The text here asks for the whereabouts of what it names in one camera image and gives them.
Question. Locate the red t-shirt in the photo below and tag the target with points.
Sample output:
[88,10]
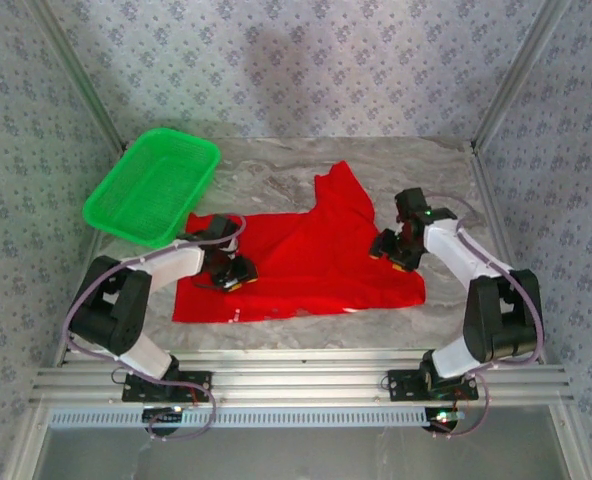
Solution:
[301,260]

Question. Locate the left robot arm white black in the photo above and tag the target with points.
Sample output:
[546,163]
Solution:
[171,262]

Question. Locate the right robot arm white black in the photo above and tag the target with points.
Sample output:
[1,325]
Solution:
[448,247]

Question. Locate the green plastic mesh basket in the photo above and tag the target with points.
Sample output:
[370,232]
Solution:
[151,185]

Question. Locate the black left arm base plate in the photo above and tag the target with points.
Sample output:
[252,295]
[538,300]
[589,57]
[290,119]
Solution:
[186,387]

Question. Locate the aluminium mounting rail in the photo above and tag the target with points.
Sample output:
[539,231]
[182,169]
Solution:
[301,380]

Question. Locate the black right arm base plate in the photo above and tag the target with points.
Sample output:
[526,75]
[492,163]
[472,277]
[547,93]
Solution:
[406,385]

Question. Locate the aluminium corner post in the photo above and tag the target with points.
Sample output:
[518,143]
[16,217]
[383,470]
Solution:
[78,75]
[521,75]

